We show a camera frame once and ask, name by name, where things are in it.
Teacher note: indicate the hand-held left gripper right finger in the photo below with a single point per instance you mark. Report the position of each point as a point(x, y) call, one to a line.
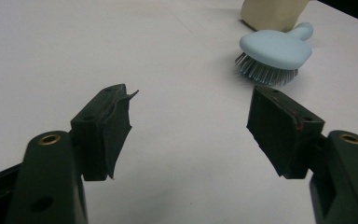
point(279, 133)

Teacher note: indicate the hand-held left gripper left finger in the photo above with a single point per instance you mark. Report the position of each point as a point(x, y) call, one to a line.
point(101, 140)

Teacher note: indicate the light blue scrubbing brush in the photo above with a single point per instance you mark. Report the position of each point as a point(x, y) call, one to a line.
point(276, 49)

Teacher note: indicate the cream plastic container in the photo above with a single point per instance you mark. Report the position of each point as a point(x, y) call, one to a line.
point(270, 14)

